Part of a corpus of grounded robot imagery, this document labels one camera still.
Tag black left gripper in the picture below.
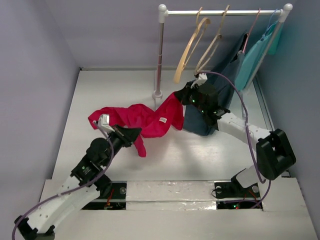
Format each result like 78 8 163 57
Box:
102 123 142 166

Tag red t shirt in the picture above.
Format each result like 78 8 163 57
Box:
88 93 184 158

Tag beige wooden hanger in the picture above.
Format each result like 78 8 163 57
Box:
173 7 211 84
194 4 230 76

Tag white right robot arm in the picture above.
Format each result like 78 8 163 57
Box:
174 82 296 196

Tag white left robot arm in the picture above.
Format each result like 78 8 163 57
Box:
11 124 142 240

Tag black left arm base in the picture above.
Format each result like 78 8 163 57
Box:
82 181 127 211

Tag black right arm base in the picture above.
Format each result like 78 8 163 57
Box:
211 181 263 210

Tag dark teal t shirt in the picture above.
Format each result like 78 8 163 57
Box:
183 32 249 136

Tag turquoise t shirt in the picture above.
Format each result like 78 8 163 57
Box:
234 21 278 91

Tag pink hanger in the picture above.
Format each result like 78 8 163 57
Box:
242 8 261 54

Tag blue hanger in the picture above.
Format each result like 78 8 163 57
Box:
261 8 279 39

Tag white clothes rack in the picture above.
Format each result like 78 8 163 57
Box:
152 3 293 109

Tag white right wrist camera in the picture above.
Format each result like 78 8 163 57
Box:
191 73 208 88

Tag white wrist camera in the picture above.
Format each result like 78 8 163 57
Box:
191 73 208 88
92 114 113 133

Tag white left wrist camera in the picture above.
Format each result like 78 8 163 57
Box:
92 114 113 133

